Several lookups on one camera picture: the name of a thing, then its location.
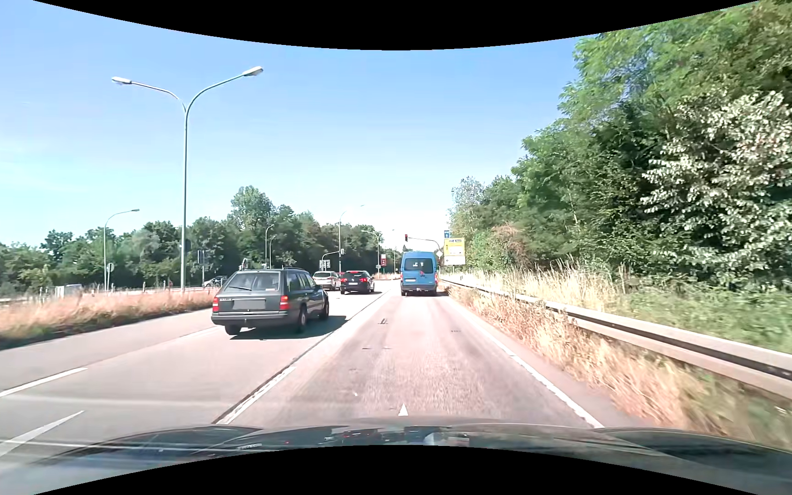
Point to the black car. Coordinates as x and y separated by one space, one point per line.
356 281

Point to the metal guard rail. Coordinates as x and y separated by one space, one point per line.
678 338

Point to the row of trees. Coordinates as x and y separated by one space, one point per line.
678 172

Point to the wood of trees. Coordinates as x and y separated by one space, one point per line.
162 251

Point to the car's own bonnet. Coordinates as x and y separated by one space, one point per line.
396 440

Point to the road markings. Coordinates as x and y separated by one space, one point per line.
546 382

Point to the yellow direction sign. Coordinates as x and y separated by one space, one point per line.
454 251

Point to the dry grass verge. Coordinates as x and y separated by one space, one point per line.
616 364

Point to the grey estate car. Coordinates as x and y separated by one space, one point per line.
269 299

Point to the dry grass median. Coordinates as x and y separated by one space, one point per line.
73 313

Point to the silver car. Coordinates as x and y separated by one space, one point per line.
326 278

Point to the round road sign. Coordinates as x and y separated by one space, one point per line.
110 271

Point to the traffic light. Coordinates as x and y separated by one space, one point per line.
331 256

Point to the blue van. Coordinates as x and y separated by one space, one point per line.
419 273

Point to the grey asphalt road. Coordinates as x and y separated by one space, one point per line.
403 344

